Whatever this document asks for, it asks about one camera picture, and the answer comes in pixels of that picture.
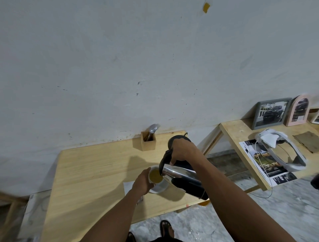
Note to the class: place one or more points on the person's right hand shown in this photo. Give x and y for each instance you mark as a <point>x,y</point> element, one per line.
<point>184,150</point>

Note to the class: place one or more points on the white saucer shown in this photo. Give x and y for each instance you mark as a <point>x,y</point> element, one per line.
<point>160,188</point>

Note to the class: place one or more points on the wooden cutlery holder box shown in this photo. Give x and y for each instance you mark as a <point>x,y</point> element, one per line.
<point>148,145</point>

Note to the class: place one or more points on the person's left thumb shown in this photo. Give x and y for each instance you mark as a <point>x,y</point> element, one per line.
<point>146,172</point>

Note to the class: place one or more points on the person's sandalled foot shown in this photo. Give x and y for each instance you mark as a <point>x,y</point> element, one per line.
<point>131,237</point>
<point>166,228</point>

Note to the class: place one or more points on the metal spoon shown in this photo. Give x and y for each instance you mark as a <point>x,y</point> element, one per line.
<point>151,130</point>

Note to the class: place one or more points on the large light wooden table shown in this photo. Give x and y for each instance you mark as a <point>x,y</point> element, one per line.
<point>87,174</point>

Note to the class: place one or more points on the metal fork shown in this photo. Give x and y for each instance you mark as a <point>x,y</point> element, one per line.
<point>157,127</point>

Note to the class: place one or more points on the person's left hand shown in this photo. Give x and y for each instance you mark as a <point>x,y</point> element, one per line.
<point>140,184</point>

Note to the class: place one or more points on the white picture frame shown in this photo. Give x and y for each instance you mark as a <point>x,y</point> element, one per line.
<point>316,118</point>

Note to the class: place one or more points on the white cup of tea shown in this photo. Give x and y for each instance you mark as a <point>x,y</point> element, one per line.
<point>155,175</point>

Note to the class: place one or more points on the black kettle base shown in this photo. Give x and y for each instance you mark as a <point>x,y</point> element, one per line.
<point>174,140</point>

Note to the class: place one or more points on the grey picture frame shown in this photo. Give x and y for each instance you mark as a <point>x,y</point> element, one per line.
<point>270,113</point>

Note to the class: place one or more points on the person's left forearm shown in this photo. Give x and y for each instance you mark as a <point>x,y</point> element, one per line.
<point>114,217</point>

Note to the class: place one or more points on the person's right fingers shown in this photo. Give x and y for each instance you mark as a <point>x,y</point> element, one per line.
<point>173,160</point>

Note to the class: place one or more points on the small light wooden table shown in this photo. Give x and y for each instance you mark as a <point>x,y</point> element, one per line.
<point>234,129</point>

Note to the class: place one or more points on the orange object under table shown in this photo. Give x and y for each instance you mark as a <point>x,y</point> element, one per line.
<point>204,203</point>

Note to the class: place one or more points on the yellow tape piece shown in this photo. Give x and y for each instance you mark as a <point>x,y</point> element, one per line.
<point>206,8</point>

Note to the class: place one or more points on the pink arched picture frame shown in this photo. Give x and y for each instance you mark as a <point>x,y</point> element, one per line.
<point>299,111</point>

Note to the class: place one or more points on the black object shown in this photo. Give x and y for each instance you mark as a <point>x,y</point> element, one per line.
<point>315,182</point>

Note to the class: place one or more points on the person's right sandalled foot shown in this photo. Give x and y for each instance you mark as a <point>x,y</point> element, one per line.
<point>166,228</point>

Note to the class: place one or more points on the person's right forearm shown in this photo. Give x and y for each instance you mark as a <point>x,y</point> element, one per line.
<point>234,199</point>

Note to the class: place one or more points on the white paper sheet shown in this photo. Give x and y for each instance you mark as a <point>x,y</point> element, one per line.
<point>127,187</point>

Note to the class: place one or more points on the person's left sandalled foot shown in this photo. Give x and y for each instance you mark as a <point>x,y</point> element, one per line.
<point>131,237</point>

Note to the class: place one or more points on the wooden stand frame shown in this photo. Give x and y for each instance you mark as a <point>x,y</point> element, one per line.
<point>12,212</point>

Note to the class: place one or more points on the car magazine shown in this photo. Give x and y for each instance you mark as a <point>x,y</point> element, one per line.
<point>280,178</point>

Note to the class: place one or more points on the white headset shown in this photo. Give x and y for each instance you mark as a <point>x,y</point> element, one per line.
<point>269,139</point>

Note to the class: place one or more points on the brown cloth piece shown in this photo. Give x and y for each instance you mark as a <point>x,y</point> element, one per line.
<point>307,141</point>

